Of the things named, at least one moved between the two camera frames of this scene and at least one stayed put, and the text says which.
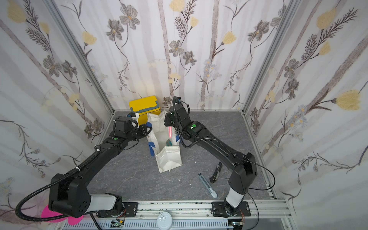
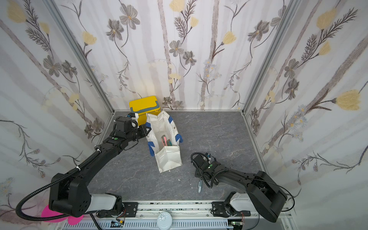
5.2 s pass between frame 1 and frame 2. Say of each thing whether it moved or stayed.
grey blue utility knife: moved
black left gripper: stayed
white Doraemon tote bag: stayed
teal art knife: stayed
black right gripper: moved
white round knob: stayed
